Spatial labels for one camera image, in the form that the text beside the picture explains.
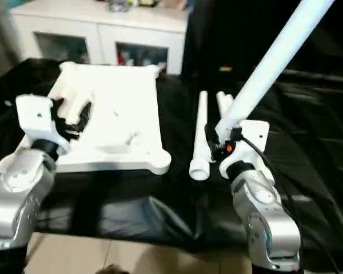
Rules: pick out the white plastic table top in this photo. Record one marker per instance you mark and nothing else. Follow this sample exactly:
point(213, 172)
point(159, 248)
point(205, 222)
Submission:
point(125, 94)

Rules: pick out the white plastic table leg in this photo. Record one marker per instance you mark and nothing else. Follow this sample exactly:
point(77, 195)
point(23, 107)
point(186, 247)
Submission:
point(268, 65)
point(228, 101)
point(220, 102)
point(201, 128)

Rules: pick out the small tan label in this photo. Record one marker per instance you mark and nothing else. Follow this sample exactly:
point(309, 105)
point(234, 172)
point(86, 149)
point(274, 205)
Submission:
point(225, 68)

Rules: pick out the black work mat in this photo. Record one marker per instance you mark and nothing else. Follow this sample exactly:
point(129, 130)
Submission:
point(160, 205)

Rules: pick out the white glass-door cabinet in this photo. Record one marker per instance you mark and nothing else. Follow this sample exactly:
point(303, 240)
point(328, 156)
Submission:
point(97, 34)

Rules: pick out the grey curtain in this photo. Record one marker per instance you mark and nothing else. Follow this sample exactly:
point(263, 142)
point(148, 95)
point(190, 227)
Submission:
point(0, 42)

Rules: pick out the large black case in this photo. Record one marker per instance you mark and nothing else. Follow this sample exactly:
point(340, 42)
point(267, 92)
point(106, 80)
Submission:
point(217, 34)

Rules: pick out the dark brown rounded object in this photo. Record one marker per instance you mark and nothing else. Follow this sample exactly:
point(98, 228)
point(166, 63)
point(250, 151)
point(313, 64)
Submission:
point(113, 269)

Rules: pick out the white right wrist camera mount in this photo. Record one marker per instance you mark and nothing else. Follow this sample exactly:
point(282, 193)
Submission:
point(254, 134)

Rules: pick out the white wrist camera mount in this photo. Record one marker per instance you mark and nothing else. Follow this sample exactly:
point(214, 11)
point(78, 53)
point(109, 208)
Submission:
point(254, 134)
point(34, 120)

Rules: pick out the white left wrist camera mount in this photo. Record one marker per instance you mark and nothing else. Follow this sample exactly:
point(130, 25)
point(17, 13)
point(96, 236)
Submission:
point(34, 120)

